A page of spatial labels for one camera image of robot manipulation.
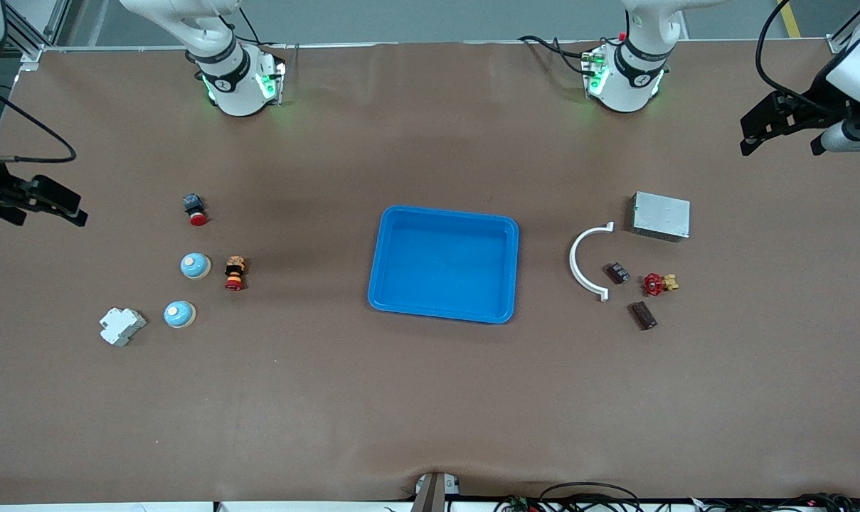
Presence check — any blue dome bell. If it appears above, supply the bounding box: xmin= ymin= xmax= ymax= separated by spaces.
xmin=163 ymin=300 xmax=197 ymax=329
xmin=180 ymin=252 xmax=212 ymax=280

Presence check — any long dark brown capacitor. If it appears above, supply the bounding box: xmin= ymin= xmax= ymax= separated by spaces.
xmin=629 ymin=301 xmax=659 ymax=331

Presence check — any silver metal box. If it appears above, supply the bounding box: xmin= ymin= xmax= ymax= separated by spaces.
xmin=630 ymin=191 xmax=691 ymax=243

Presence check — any red push button black base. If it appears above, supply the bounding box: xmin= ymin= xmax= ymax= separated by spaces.
xmin=183 ymin=193 xmax=209 ymax=227

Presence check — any blue plastic tray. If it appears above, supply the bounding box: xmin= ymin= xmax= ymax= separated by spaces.
xmin=368 ymin=206 xmax=521 ymax=324

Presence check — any aluminium frame post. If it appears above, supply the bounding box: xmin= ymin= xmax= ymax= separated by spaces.
xmin=3 ymin=0 xmax=46 ymax=66
xmin=827 ymin=4 xmax=860 ymax=55

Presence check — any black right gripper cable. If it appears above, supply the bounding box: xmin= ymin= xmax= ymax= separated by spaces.
xmin=0 ymin=75 xmax=78 ymax=164

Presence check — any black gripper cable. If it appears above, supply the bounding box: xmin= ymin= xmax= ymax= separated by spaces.
xmin=0 ymin=75 xmax=78 ymax=164
xmin=755 ymin=0 xmax=832 ymax=111

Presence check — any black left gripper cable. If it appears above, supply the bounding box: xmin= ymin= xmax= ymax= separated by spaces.
xmin=755 ymin=0 xmax=832 ymax=111

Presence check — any brass valve red handle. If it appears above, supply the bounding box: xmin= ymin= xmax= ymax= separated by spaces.
xmin=642 ymin=273 xmax=680 ymax=297

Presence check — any black left arm base cable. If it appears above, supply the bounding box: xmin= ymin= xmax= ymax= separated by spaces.
xmin=519 ymin=34 xmax=594 ymax=75

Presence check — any white curved plastic bracket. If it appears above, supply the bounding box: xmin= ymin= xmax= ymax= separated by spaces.
xmin=569 ymin=222 xmax=615 ymax=302

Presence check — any black cable bundle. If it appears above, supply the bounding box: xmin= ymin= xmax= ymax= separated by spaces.
xmin=686 ymin=492 xmax=860 ymax=512

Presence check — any black looped cable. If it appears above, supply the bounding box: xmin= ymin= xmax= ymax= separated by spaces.
xmin=540 ymin=482 xmax=642 ymax=512

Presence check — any grey camera bracket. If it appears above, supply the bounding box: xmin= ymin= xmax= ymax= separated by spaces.
xmin=412 ymin=472 xmax=462 ymax=512

